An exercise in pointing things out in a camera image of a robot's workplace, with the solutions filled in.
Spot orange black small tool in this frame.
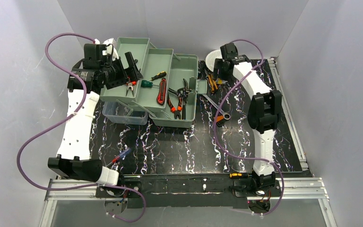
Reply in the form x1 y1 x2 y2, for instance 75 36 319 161
215 115 226 127

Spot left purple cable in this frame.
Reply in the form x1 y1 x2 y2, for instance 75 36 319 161
16 32 147 223

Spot orange black long-nose pliers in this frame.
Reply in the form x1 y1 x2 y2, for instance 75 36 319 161
167 95 182 120

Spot purple cable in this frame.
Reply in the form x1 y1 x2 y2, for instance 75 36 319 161
213 39 285 216
16 32 147 223

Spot black precision screwdriver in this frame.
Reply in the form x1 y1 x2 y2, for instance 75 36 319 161
150 71 167 81

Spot blue red pen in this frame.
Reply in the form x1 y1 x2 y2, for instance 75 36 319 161
106 148 131 167

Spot green plastic tool box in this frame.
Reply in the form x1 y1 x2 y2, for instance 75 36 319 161
100 37 207 128

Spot orange handled wire stripper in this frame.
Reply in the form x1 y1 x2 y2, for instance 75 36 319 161
126 81 137 96

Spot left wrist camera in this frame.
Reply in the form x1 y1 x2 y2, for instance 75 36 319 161
94 38 120 61

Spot white filament spool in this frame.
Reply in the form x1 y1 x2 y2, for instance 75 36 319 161
205 49 222 72

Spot steel claw hammer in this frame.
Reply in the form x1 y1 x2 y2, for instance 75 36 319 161
181 94 188 120

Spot yellow black screwdriver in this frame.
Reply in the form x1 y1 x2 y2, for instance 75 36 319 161
229 173 250 179

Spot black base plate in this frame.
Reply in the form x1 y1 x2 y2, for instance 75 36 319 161
95 174 282 210

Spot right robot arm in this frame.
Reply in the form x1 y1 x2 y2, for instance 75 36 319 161
213 43 282 191

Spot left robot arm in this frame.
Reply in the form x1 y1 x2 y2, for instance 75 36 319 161
47 43 142 186

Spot silver combination wrench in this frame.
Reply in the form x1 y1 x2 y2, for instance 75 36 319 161
202 94 231 120

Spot orange yellow cutter pliers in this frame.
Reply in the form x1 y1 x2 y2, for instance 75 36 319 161
206 71 227 94

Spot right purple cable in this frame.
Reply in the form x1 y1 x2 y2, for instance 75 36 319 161
213 39 285 216

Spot green stubby screwdriver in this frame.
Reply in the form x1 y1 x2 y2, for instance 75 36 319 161
141 80 154 88

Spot red utility knife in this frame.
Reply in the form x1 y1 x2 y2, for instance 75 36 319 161
156 78 166 105

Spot aluminium rail frame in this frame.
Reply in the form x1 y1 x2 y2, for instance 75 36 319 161
39 57 337 227

